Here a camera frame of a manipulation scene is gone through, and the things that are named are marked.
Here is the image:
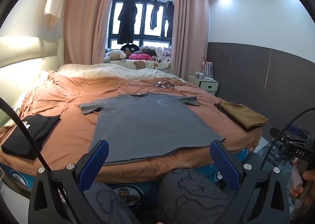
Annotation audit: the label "right hand-held gripper cable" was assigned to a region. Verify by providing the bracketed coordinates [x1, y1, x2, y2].
[259, 107, 315, 170]

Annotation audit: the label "black plush toy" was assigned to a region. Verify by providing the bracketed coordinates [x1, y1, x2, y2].
[120, 43, 139, 52]

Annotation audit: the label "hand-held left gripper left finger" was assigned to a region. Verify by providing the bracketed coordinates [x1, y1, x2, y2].
[28, 139, 109, 224]

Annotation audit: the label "grey printed pants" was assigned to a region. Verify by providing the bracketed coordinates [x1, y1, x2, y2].
[82, 169, 238, 224]

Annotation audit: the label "cream headboard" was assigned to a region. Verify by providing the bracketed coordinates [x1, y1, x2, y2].
[0, 36, 64, 121]

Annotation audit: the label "floral cloth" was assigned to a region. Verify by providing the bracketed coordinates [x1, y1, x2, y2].
[155, 47, 172, 63]

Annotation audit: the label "pink plush toy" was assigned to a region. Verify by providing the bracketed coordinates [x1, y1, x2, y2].
[129, 53, 149, 61]

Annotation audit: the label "blue printed bed sheet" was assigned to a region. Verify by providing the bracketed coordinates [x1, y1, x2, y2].
[0, 145, 256, 206]

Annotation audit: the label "black hanging coat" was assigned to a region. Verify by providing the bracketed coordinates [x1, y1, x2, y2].
[118, 0, 138, 44]

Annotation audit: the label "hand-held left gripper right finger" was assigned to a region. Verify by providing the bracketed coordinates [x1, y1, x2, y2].
[210, 140, 292, 224]

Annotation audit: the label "grey t-shirt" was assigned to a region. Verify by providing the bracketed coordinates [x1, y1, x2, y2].
[79, 92, 226, 165]

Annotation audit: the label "left hand-held gripper cable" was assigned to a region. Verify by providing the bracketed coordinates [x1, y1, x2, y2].
[0, 97, 52, 171]

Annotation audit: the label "grey hanging garment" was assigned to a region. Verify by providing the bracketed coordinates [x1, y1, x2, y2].
[150, 0, 160, 31]

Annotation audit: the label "pale green nightstand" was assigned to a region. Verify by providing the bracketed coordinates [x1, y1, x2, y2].
[188, 75, 219, 96]

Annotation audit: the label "person's right hand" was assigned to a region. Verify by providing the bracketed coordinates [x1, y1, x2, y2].
[289, 158, 315, 217]

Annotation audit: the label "cream plush toy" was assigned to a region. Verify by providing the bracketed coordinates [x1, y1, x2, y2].
[105, 49, 127, 63]

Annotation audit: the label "cream duvet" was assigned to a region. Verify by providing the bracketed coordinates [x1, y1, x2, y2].
[58, 63, 183, 79]

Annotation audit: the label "hand-held gripper cable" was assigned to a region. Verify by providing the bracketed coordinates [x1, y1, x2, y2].
[259, 107, 315, 170]
[0, 97, 52, 171]

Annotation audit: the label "bear print bedding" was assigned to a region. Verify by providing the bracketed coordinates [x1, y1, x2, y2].
[109, 59, 171, 70]

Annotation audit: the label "mustard brown folded garment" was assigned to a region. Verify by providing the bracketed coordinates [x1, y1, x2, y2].
[220, 101, 269, 128]

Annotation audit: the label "pink curtain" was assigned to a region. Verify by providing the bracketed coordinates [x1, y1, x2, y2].
[171, 0, 214, 77]
[63, 0, 117, 66]

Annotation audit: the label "dark hanging garment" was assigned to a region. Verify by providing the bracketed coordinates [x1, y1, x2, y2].
[162, 0, 175, 39]

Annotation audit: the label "black framed window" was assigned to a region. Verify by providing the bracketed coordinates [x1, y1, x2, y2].
[108, 0, 175, 51]

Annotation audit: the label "striped gift bag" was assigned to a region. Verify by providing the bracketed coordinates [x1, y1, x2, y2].
[202, 57, 213, 79]

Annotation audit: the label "orange blanket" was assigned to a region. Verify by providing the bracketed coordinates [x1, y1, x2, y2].
[0, 71, 269, 181]

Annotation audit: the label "black folded garment white logo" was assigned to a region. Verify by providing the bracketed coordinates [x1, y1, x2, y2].
[1, 114, 61, 160]

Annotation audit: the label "tangled black cable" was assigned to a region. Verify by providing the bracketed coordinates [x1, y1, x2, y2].
[154, 79, 186, 92]

